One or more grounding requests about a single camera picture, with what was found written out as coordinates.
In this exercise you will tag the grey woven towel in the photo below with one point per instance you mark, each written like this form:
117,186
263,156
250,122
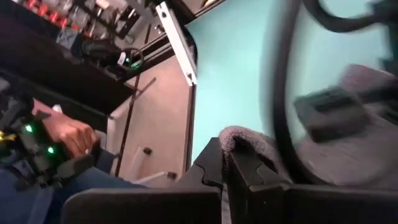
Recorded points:
342,161

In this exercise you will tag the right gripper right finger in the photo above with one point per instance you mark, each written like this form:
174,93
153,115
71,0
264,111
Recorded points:
311,208

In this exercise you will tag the black aluminium table frame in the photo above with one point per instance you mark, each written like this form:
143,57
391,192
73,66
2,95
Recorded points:
189,124

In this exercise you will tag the person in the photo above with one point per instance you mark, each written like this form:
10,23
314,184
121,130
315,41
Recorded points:
25,205

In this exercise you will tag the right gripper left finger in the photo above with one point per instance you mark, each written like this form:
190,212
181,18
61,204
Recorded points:
140,208

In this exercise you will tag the person's hand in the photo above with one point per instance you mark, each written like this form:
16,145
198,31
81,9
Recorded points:
68,133

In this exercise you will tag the green table mat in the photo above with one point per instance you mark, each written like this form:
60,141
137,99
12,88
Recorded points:
230,77

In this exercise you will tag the black side desk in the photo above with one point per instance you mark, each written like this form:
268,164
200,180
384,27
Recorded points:
62,81

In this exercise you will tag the silver arm base bracket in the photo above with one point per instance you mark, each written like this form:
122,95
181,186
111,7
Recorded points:
177,43

